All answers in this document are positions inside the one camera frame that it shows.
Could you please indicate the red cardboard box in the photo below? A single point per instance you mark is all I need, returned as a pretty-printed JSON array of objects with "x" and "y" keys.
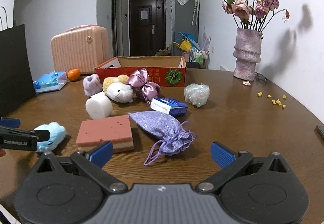
[{"x": 163, "y": 70}]

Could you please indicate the purple drawstring pouch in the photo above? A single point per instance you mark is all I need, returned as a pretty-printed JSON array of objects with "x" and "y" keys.
[{"x": 173, "y": 136}]

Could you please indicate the trolley with bottles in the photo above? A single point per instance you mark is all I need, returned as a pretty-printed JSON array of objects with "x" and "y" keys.
[{"x": 198, "y": 58}]

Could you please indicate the yellow crumbs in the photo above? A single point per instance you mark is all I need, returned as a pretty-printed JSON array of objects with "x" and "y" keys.
[{"x": 276, "y": 102}]

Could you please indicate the black paper bag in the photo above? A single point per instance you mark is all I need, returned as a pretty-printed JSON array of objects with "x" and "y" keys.
[{"x": 16, "y": 80}]

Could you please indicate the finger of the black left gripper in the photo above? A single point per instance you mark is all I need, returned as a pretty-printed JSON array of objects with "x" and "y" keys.
[{"x": 15, "y": 139}]

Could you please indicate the purple textured vase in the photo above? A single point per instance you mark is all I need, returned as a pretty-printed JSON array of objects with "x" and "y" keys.
[{"x": 247, "y": 51}]

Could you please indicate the pink layered sponge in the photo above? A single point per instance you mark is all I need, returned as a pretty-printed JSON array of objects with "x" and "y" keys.
[{"x": 116, "y": 129}]

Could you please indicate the fallen rose petal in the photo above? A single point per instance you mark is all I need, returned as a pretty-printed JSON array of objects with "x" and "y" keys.
[{"x": 246, "y": 83}]

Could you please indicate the yellow blue toy pile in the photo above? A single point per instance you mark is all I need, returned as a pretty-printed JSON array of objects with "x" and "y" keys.
[{"x": 186, "y": 42}]

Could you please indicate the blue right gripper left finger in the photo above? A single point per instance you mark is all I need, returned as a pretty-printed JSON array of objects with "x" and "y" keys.
[{"x": 90, "y": 164}]

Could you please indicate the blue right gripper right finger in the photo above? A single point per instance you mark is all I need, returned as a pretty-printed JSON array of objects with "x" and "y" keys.
[{"x": 232, "y": 165}]

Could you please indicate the blue tissue pack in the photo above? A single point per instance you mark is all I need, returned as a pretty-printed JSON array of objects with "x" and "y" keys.
[{"x": 169, "y": 106}]

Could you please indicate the pink ribbed suitcase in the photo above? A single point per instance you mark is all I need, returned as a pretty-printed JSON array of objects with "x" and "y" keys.
[{"x": 82, "y": 47}]

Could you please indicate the cardboard box on floor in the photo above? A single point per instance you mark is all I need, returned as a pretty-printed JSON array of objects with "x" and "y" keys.
[{"x": 165, "y": 52}]

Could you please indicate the white foam cylinder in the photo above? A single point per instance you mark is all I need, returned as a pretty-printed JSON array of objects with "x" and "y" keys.
[{"x": 99, "y": 106}]

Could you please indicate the dark entrance door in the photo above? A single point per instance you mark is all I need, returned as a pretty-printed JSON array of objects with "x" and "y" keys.
[{"x": 147, "y": 27}]

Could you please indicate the iridescent mesh bath ball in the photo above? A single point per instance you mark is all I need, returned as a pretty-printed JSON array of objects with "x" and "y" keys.
[{"x": 197, "y": 94}]

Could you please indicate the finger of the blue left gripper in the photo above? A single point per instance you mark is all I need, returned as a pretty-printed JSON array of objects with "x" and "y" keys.
[{"x": 10, "y": 122}]

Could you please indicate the light blue plush toy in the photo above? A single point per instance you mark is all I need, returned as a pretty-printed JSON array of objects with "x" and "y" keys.
[{"x": 57, "y": 135}]

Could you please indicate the black eyeglasses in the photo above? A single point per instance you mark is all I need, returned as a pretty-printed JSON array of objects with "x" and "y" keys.
[{"x": 259, "y": 78}]

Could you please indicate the grey refrigerator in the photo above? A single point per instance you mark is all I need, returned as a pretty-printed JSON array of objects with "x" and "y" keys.
[{"x": 182, "y": 15}]

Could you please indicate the orange tangerine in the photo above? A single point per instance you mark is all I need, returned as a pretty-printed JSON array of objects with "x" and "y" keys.
[{"x": 74, "y": 75}]

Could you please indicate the white plush sheep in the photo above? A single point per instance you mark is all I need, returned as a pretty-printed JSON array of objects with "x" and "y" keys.
[{"x": 119, "y": 92}]

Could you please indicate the yellow fluffy plush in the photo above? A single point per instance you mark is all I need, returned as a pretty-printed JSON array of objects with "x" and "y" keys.
[{"x": 118, "y": 79}]

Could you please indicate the blue tissue box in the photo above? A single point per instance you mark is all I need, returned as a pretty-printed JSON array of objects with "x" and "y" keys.
[{"x": 53, "y": 81}]

